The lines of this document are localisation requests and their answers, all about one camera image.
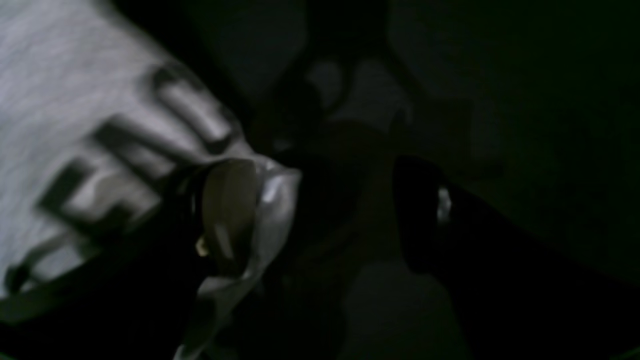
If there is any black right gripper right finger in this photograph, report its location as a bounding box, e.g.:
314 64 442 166
392 155 640 360

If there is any white Hugging Face t-shirt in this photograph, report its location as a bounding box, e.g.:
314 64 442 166
1 0 301 360

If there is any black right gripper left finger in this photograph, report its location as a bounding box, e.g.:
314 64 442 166
1 159 258 360

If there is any black table cloth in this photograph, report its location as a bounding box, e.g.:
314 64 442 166
110 0 640 360

